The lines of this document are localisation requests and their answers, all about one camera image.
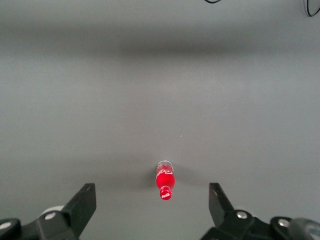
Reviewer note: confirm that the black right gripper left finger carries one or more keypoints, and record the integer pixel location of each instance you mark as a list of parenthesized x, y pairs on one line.
[(75, 215)]

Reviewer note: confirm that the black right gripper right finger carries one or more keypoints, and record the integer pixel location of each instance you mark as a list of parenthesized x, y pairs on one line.
[(222, 212)]

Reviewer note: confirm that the red cola bottle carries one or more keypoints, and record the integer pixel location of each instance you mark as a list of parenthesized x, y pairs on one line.
[(165, 181)]

